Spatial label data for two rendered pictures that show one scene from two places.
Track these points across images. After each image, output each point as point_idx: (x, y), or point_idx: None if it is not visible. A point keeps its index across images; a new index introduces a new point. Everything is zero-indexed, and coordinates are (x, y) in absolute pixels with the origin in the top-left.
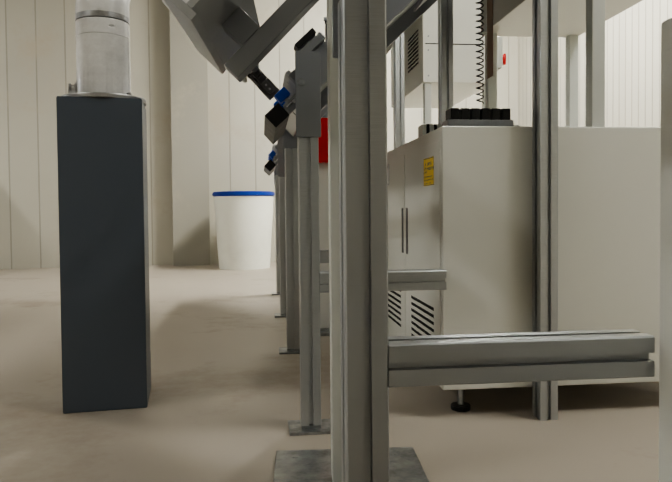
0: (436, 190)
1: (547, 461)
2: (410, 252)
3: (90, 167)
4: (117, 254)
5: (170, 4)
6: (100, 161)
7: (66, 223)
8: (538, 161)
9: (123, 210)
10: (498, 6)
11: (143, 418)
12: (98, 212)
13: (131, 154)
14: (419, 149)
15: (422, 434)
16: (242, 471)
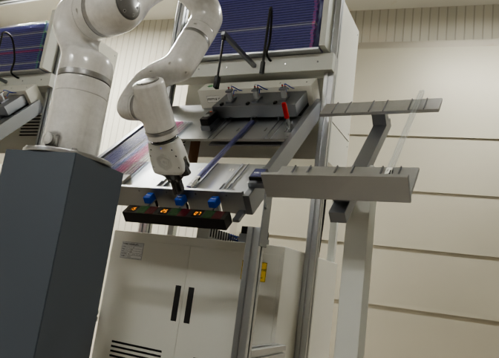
0: (270, 287)
1: None
2: (196, 323)
3: (82, 234)
4: (79, 330)
5: (389, 183)
6: (88, 229)
7: (52, 294)
8: (311, 275)
9: (92, 282)
10: (208, 147)
11: None
12: (76, 283)
13: (108, 225)
14: (233, 250)
15: None
16: None
